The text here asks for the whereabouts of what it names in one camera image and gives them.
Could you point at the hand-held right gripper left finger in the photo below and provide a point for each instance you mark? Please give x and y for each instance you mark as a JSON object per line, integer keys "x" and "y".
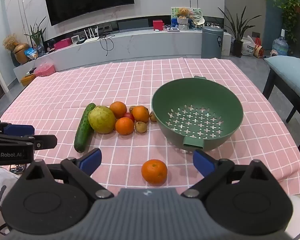
{"x": 91, "y": 161}

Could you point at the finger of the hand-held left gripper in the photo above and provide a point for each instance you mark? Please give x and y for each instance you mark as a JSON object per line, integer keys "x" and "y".
{"x": 43, "y": 142}
{"x": 17, "y": 130}

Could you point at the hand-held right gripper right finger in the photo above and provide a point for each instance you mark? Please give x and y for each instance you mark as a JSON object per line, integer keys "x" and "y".
{"x": 202, "y": 162}

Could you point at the green cucumber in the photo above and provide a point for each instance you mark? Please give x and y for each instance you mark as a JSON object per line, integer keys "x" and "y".
{"x": 83, "y": 130}

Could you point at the yellow-green pear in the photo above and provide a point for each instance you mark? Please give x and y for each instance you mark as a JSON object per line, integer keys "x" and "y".
{"x": 101, "y": 120}

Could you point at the orange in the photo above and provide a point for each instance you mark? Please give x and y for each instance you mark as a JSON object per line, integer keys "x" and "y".
{"x": 118, "y": 108}
{"x": 154, "y": 171}
{"x": 125, "y": 126}
{"x": 140, "y": 114}

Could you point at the red tomato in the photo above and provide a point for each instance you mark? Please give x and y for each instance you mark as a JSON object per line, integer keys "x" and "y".
{"x": 129, "y": 116}

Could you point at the small brown kiwi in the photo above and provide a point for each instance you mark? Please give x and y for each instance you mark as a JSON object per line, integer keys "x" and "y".
{"x": 132, "y": 108}
{"x": 153, "y": 116}
{"x": 141, "y": 127}

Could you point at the green colander bowl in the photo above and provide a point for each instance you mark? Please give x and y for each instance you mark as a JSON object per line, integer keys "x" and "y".
{"x": 215, "y": 97}

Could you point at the orange cardboard box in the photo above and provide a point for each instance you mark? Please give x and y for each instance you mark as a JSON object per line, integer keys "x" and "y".
{"x": 28, "y": 80}

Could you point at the pink plastic basket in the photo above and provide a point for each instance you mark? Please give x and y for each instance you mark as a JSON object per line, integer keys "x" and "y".
{"x": 46, "y": 70}

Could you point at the gold vase with dried flowers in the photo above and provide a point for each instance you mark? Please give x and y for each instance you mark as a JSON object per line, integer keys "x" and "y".
{"x": 20, "y": 52}

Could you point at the blue snack packet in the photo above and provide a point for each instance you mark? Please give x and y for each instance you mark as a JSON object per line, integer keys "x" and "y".
{"x": 30, "y": 53}

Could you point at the pink checked tablecloth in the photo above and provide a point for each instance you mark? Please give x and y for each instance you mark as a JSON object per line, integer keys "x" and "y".
{"x": 115, "y": 80}

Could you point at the green plant in glass vase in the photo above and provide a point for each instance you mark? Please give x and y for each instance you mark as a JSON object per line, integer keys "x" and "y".
{"x": 37, "y": 36}

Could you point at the pink box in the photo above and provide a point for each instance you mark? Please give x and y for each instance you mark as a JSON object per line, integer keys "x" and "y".
{"x": 62, "y": 43}

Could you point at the small white desk clock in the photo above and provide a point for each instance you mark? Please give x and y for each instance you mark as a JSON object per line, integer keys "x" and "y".
{"x": 75, "y": 39}

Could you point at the small black box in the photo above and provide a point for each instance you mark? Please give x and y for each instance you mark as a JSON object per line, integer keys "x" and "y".
{"x": 81, "y": 41}

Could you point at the white router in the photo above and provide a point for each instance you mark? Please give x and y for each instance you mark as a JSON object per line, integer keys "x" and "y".
{"x": 91, "y": 38}

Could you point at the grey trash bin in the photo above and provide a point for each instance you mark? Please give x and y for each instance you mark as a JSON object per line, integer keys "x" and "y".
{"x": 212, "y": 43}

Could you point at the white plastic bag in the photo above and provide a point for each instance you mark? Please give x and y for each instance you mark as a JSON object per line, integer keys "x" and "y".
{"x": 248, "y": 47}

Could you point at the red and white bag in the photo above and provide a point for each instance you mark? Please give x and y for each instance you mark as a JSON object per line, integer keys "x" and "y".
{"x": 258, "y": 50}

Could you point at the white marble television console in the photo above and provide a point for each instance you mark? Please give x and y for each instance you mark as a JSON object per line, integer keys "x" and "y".
{"x": 145, "y": 46}

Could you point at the bench with blue cushion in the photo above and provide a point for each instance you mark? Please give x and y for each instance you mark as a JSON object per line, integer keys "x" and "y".
{"x": 292, "y": 72}

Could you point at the kitchen scale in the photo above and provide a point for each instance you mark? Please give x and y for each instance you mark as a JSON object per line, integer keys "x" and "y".
{"x": 173, "y": 29}

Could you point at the potted long-leaf plant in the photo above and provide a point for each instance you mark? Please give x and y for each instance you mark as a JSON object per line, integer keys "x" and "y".
{"x": 238, "y": 30}

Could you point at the large water bottle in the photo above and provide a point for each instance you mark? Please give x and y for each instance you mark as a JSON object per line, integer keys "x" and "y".
{"x": 280, "y": 46}

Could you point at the red box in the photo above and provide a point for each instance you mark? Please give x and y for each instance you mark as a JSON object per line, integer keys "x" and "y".
{"x": 158, "y": 25}

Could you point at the black flat television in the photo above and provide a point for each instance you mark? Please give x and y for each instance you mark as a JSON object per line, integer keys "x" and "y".
{"x": 90, "y": 0}

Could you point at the brown teddy bear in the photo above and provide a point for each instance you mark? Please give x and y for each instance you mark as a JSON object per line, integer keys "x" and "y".
{"x": 183, "y": 13}

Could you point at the green illustrated poster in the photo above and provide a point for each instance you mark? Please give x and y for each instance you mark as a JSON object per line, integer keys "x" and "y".
{"x": 196, "y": 11}

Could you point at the leafy green hanging plant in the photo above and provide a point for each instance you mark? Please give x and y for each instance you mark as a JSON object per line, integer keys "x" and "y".
{"x": 290, "y": 10}

